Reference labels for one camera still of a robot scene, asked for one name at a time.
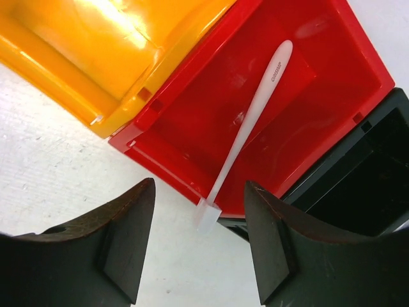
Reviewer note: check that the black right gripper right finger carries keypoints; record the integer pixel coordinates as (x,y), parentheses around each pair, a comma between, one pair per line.
(301,261)

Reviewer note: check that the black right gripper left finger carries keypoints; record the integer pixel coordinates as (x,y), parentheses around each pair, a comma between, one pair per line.
(95,259)

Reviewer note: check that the black plastic bin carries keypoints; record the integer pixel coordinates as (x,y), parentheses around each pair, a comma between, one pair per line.
(359,183)

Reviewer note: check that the red plastic bin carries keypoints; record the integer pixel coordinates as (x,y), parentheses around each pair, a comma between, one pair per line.
(184,134)

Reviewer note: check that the yellow plastic bin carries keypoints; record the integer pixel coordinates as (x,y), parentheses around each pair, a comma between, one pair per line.
(102,60)

